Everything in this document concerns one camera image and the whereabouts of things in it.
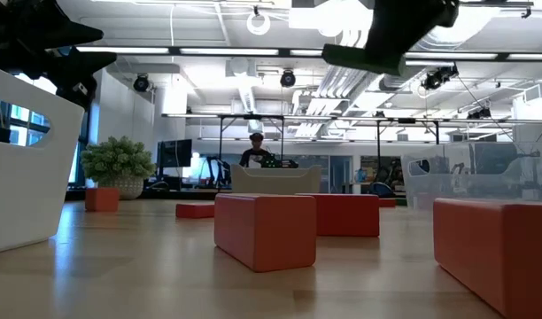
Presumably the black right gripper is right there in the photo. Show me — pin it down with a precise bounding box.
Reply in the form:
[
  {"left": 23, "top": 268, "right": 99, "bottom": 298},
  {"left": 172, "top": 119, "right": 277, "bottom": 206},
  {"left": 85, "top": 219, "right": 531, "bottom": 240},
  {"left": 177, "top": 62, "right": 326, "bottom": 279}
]
[{"left": 363, "top": 0, "right": 461, "bottom": 67}]

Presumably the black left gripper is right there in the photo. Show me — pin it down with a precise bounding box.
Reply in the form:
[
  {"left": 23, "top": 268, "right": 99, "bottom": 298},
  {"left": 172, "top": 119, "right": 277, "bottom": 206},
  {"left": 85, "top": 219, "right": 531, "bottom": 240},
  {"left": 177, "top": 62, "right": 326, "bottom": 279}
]
[{"left": 0, "top": 0, "right": 118, "bottom": 110}]

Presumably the black overhead light bar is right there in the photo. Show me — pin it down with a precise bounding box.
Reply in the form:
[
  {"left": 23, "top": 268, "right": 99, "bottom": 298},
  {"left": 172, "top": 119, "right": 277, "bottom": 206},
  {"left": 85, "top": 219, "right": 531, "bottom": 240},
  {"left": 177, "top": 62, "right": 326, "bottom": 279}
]
[{"left": 75, "top": 43, "right": 542, "bottom": 63}]

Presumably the green plant in white pot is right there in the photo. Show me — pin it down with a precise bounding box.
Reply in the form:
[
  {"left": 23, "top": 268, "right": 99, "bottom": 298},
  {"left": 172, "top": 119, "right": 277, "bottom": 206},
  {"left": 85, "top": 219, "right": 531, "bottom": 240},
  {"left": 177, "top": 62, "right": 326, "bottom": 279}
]
[{"left": 80, "top": 136, "right": 157, "bottom": 200}]

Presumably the black monitor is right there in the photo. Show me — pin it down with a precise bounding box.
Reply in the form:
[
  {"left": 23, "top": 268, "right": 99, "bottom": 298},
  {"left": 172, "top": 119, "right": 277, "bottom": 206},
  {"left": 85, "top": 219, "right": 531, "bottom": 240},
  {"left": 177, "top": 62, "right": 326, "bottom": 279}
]
[{"left": 157, "top": 138, "right": 193, "bottom": 168}]

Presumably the white plastic bin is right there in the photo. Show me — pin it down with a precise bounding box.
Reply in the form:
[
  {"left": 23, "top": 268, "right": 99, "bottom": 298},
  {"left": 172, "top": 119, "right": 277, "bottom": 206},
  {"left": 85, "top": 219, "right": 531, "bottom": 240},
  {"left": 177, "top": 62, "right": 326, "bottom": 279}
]
[{"left": 0, "top": 64, "right": 85, "bottom": 256}]

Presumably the small orange cube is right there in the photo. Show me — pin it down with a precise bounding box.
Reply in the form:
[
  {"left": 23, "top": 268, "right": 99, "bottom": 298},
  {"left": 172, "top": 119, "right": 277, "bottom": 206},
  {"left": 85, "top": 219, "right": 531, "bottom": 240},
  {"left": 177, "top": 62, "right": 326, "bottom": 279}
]
[{"left": 84, "top": 187, "right": 120, "bottom": 213}]

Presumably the blue chair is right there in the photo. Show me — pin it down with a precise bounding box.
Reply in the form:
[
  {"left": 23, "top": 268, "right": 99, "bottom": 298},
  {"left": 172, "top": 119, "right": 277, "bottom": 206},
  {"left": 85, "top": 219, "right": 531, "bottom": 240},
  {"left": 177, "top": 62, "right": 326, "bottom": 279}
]
[{"left": 370, "top": 181, "right": 396, "bottom": 198}]

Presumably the clear plastic bin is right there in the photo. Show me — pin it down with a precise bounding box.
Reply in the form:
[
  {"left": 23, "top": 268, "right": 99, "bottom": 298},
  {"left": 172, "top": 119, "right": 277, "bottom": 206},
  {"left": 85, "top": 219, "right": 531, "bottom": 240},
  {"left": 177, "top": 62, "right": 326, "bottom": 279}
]
[{"left": 401, "top": 140, "right": 542, "bottom": 209}]

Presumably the person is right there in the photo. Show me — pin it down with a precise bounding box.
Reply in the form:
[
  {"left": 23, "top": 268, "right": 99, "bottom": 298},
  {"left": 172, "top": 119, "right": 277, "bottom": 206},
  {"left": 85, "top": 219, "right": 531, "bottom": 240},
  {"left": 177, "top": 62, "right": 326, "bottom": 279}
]
[{"left": 238, "top": 132, "right": 272, "bottom": 168}]

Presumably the grey plastic bin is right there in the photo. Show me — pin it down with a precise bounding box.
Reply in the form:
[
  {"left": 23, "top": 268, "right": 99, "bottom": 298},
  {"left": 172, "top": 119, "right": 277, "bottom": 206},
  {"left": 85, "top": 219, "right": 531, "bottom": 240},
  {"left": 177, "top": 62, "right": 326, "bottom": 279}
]
[{"left": 229, "top": 164, "right": 322, "bottom": 195}]

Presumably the orange rectangular block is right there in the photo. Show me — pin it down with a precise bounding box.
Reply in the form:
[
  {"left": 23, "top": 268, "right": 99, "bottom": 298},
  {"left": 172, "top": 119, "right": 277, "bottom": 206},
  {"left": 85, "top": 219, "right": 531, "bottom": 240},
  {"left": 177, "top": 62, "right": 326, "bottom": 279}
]
[
  {"left": 433, "top": 198, "right": 542, "bottom": 319},
  {"left": 213, "top": 192, "right": 318, "bottom": 273}
]

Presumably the white hanging ring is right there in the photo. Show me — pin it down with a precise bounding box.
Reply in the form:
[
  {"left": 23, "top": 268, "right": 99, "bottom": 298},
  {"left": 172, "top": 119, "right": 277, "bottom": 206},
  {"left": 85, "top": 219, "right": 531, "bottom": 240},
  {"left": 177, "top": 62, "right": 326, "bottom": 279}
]
[{"left": 246, "top": 11, "right": 271, "bottom": 36}]

